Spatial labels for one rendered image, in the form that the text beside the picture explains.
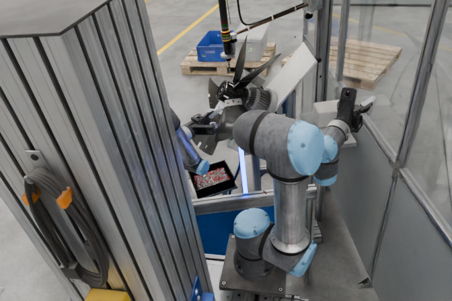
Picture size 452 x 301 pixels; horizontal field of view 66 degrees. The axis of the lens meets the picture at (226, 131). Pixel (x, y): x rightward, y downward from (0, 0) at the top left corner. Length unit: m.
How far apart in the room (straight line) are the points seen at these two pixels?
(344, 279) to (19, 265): 2.32
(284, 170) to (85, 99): 0.50
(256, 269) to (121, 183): 0.77
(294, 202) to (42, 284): 2.30
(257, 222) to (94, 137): 0.73
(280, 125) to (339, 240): 1.97
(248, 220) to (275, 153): 0.40
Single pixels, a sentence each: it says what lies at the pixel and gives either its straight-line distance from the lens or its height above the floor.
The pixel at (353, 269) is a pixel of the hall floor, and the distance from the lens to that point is 2.60.
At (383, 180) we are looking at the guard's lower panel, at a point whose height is 0.82.
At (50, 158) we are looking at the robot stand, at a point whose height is 1.83.
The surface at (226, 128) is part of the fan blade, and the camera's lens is 1.72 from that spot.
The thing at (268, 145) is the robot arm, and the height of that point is 1.65.
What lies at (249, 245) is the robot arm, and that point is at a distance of 1.16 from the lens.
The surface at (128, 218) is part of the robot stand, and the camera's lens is 0.63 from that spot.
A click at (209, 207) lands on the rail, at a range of 1.80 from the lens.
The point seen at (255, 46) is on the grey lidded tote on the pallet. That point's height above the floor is 0.38.
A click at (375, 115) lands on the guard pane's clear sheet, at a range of 1.97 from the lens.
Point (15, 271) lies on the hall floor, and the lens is 3.15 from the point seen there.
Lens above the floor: 2.15
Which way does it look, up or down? 36 degrees down
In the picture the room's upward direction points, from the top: 8 degrees counter-clockwise
